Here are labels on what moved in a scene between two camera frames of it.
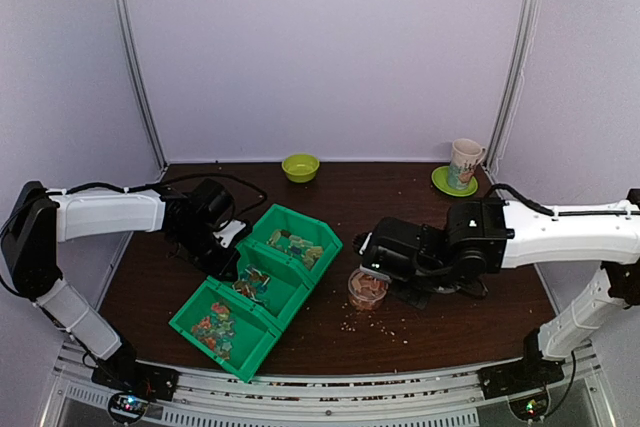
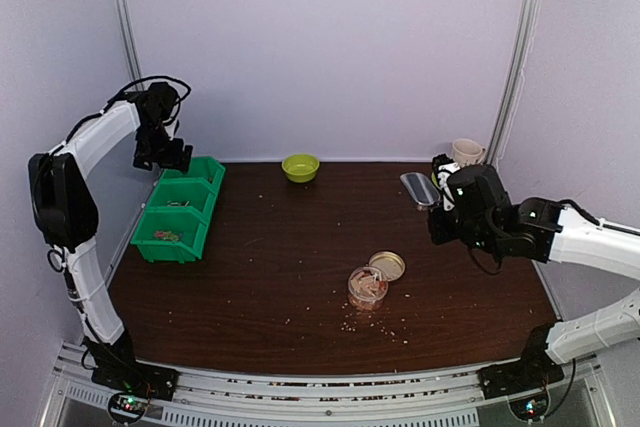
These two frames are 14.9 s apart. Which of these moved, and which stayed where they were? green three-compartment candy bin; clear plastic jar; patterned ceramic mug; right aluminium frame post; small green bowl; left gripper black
Moved: left gripper black; green three-compartment candy bin
Stayed: patterned ceramic mug; small green bowl; clear plastic jar; right aluminium frame post
